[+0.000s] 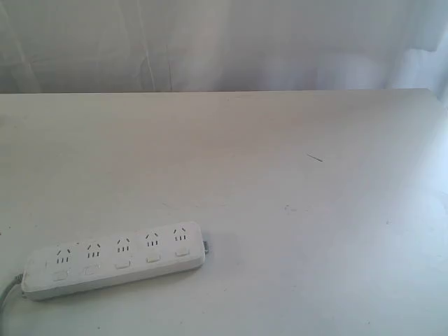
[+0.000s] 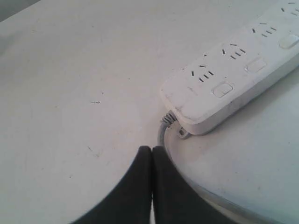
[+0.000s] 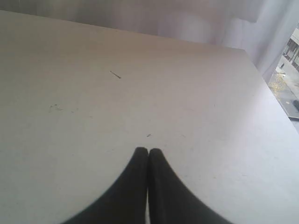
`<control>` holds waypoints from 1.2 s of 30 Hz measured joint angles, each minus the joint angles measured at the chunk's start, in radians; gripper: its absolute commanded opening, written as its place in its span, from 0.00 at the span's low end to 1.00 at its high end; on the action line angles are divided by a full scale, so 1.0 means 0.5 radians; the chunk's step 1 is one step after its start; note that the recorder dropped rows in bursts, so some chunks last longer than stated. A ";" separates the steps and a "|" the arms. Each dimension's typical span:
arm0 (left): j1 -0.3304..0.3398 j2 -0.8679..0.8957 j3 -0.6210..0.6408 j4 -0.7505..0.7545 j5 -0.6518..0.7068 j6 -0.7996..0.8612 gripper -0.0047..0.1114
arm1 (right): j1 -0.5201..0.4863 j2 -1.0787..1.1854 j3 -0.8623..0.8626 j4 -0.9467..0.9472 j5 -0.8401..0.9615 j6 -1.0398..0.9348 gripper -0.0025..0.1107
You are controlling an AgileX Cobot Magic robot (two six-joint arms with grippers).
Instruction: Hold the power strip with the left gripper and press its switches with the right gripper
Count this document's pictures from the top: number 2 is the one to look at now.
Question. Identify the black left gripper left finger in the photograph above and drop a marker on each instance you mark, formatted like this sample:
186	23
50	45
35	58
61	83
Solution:
129	202

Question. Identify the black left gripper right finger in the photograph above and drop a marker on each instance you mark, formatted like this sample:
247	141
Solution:
177	202

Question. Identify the white five-outlet power strip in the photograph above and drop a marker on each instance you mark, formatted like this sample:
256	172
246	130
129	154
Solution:
235	71

